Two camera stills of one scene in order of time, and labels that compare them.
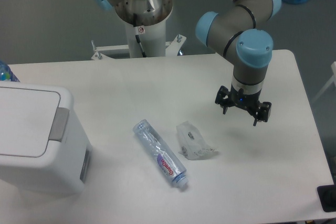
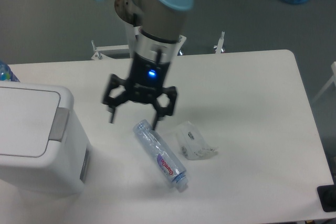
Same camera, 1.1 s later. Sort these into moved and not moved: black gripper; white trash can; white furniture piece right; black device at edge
Moved: black gripper
Not moved: black device at edge; white furniture piece right; white trash can
